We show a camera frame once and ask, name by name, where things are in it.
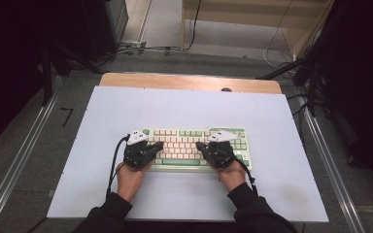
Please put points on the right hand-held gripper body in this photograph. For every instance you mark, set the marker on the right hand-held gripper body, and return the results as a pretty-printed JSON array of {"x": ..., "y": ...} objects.
[{"x": 221, "y": 154}]

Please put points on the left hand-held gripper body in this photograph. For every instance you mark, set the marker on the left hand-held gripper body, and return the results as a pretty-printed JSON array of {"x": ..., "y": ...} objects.
[{"x": 136, "y": 155}]

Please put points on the green and cream keyboard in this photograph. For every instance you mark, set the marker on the green and cream keyboard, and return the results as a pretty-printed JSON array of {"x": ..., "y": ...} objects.
[{"x": 181, "y": 147}]

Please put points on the person's right hand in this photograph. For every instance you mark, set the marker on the person's right hand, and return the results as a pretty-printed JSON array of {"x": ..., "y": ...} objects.
[{"x": 232, "y": 177}]

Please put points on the person's left hand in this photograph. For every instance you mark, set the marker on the person's left hand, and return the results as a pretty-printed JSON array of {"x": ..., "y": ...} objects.
[{"x": 129, "y": 181}]

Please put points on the white table mat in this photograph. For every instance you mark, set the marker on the white table mat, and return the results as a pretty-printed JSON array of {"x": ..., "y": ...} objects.
[{"x": 187, "y": 106}]

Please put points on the wooden table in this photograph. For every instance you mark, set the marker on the wooden table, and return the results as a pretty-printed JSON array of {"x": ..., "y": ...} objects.
[{"x": 187, "y": 82}]

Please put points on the black tripod leg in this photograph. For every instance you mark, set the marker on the black tripod leg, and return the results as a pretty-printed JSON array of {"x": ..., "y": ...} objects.
[{"x": 281, "y": 69}]

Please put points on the grey power strip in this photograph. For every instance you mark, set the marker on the grey power strip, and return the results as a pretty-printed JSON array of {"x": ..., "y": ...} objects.
[{"x": 132, "y": 45}]

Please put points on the black metal stand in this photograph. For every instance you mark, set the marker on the black metal stand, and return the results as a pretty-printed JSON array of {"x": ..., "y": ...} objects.
[
  {"x": 312, "y": 90},
  {"x": 47, "y": 77}
]

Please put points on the black cabinet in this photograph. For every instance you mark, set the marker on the black cabinet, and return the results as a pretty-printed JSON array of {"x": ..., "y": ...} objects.
[{"x": 107, "y": 26}]

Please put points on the wooden shelf unit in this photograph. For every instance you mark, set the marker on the wooden shelf unit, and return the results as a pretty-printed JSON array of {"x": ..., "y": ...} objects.
[{"x": 239, "y": 13}]

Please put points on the black curtain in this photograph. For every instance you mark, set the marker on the black curtain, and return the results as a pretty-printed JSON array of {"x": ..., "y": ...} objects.
[
  {"x": 9, "y": 64},
  {"x": 362, "y": 81}
]

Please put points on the aluminium floor rail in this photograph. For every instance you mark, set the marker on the aluminium floor rail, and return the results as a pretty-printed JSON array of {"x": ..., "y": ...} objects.
[
  {"x": 333, "y": 168},
  {"x": 16, "y": 161}
]

